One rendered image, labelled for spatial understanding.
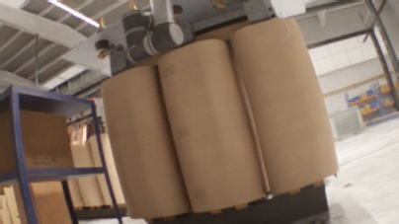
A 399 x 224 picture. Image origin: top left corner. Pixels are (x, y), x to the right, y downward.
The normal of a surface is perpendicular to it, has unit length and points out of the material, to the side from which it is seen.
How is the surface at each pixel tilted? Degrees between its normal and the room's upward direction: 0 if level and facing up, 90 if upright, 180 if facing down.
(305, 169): 90
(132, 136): 90
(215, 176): 90
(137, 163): 90
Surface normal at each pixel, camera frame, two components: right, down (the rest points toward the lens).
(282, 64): -0.31, -0.12
